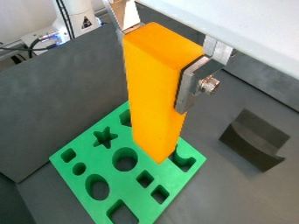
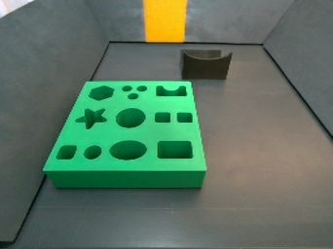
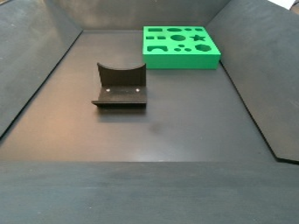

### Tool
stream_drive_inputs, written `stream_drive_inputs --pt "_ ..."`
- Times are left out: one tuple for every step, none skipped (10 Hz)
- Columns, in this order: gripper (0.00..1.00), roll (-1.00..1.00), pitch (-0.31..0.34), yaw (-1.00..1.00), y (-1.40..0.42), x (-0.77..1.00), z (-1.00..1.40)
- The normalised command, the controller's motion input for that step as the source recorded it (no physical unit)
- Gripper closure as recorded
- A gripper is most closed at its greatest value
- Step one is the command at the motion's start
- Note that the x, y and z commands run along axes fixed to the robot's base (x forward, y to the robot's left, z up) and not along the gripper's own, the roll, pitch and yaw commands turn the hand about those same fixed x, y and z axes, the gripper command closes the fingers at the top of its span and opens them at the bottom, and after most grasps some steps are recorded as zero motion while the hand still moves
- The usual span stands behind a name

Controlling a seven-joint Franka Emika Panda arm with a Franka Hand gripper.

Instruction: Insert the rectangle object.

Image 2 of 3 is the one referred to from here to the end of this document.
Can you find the dark grey notched rectangle block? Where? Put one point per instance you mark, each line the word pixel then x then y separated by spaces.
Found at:
pixel 205 64

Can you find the yellow vertical strip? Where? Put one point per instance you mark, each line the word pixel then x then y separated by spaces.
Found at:
pixel 165 20

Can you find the green foam shape-sorter board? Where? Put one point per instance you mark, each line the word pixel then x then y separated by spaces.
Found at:
pixel 132 137

